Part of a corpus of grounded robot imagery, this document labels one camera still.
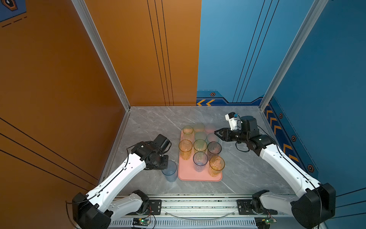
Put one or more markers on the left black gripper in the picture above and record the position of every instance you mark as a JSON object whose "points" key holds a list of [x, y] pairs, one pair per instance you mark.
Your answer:
{"points": [[164, 165]]}

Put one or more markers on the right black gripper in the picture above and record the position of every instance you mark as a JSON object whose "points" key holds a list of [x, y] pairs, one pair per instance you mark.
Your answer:
{"points": [[226, 134]]}

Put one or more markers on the smoky grey glass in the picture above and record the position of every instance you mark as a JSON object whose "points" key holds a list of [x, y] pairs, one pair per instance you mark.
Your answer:
{"points": [[213, 149]]}

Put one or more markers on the teal textured glass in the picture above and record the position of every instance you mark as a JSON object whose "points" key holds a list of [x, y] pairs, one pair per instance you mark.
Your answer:
{"points": [[211, 137], [200, 136]]}

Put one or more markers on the tall blue glass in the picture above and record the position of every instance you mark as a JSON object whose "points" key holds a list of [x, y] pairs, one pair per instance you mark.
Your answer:
{"points": [[170, 172]]}

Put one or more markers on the tall green glass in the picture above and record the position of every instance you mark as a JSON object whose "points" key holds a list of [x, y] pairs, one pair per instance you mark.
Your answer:
{"points": [[200, 145]]}

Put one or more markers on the tall yellow glass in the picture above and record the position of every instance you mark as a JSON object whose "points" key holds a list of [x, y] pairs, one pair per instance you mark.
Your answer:
{"points": [[185, 148]]}

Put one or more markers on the blue short glass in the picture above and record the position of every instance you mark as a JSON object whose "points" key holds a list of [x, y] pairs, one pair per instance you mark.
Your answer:
{"points": [[200, 160]]}

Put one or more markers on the pale pink clear glass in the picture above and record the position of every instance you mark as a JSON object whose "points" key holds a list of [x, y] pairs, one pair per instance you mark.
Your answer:
{"points": [[210, 128]]}

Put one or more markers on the yellow-green short glass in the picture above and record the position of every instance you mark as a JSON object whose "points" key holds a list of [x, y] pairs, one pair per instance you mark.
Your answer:
{"points": [[199, 127]]}

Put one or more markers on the amber orange glass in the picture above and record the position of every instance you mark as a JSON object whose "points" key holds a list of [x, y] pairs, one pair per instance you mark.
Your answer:
{"points": [[216, 166]]}

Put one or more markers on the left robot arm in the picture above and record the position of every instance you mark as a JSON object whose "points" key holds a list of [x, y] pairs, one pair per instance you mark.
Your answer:
{"points": [[99, 207]]}

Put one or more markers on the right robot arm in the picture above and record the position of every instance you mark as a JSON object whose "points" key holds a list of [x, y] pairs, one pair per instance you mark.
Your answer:
{"points": [[314, 202]]}

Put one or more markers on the pink plastic tray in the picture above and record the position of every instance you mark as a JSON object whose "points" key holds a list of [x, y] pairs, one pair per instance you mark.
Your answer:
{"points": [[186, 171]]}

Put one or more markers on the left green circuit board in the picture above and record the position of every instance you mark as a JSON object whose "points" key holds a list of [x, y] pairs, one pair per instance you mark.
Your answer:
{"points": [[141, 223]]}

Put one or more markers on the green circuit board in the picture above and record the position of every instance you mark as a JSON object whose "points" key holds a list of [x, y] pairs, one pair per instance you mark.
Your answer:
{"points": [[265, 223], [141, 223]]}

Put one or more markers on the right green circuit board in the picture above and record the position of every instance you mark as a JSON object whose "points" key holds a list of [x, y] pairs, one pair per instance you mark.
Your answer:
{"points": [[265, 223]]}

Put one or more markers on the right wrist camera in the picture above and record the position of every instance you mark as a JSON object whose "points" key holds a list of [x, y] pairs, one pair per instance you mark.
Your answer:
{"points": [[234, 120]]}

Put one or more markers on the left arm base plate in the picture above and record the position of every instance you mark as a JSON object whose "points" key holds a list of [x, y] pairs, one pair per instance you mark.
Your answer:
{"points": [[154, 204]]}

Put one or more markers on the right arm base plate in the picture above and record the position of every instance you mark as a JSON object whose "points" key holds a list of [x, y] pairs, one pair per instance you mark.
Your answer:
{"points": [[245, 208]]}

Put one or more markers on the aluminium front rail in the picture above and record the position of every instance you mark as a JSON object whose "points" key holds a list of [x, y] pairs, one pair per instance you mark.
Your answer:
{"points": [[205, 203]]}

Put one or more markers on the left aluminium corner post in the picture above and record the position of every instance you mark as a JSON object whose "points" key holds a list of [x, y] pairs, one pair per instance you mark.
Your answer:
{"points": [[91, 29]]}

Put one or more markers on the aluminium corner post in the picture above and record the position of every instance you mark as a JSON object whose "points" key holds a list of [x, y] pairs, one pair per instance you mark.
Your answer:
{"points": [[91, 29], [301, 36]]}

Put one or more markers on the right aluminium corner post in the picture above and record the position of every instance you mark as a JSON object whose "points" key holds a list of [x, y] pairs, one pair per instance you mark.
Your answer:
{"points": [[301, 36]]}

